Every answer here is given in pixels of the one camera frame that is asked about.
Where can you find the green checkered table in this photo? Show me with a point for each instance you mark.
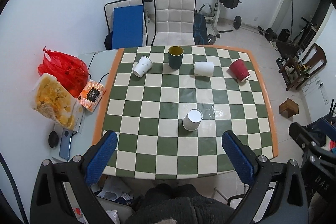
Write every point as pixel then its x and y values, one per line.
pixel 147 113

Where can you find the chair with blue cushion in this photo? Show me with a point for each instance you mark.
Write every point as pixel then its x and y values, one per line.
pixel 126 24

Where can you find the bag of yellow snacks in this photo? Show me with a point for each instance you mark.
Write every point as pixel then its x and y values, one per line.
pixel 54 102

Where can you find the white paper cup with birds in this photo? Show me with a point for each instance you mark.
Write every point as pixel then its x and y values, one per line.
pixel 142 66

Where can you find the red ribbed paper cup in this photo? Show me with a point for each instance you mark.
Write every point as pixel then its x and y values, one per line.
pixel 239 69

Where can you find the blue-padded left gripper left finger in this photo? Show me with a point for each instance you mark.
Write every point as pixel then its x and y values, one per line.
pixel 49 202

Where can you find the small wooden stool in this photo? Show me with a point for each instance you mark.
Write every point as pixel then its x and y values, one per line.
pixel 288 108

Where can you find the white paper cup with logo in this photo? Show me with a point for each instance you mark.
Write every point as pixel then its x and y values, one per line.
pixel 192 120

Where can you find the red plastic bag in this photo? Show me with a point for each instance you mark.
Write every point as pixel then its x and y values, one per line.
pixel 71 72

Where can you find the plain white paper cup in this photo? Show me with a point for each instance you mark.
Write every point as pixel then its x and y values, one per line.
pixel 202 68

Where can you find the white quilted chair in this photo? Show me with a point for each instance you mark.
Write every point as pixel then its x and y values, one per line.
pixel 174 22

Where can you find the blue smartphone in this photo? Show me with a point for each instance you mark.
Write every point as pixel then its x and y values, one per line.
pixel 65 144

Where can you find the dark green yellow-lined cup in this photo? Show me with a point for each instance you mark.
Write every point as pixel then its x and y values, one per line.
pixel 175 57

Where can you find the black round object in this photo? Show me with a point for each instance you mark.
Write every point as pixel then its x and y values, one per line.
pixel 53 139

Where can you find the white weight bench rack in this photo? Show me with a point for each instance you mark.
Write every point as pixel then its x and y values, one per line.
pixel 213 17

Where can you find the orange wet wipes pack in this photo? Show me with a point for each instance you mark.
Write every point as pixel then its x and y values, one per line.
pixel 91 95

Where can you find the dark fleece clothing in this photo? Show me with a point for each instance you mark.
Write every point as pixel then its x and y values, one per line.
pixel 181 204

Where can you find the dark wooden chair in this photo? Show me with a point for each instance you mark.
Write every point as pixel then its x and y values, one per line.
pixel 296 72

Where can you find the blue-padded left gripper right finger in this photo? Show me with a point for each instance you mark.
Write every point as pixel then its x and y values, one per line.
pixel 288 203

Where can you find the grey side table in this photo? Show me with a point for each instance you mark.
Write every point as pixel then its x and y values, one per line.
pixel 81 142

